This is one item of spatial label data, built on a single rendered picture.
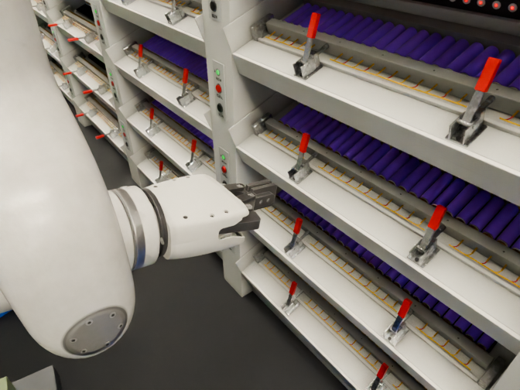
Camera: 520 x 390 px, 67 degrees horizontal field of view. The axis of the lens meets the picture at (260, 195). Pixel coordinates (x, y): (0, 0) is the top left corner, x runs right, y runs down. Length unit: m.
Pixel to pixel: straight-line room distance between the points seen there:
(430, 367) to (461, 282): 0.20
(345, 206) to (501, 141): 0.28
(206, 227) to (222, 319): 0.77
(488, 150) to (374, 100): 0.16
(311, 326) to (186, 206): 0.65
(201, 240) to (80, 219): 0.17
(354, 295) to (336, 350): 0.20
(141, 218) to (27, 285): 0.14
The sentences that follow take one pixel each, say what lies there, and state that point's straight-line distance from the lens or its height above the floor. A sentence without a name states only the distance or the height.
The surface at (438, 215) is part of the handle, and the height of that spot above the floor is 0.60.
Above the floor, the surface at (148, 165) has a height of 0.13.
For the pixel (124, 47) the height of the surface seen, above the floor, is 0.56.
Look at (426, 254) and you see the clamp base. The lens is 0.61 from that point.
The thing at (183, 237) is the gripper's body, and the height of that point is 0.67.
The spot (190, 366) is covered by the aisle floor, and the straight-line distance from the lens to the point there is 1.09.
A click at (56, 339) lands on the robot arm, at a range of 0.32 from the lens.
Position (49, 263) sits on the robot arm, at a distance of 0.27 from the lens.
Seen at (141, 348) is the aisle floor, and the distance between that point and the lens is 1.15.
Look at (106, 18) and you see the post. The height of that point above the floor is 0.65.
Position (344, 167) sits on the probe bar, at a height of 0.56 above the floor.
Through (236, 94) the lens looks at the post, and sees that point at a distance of 0.81.
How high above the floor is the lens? 0.94
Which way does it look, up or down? 37 degrees down
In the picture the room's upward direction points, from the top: straight up
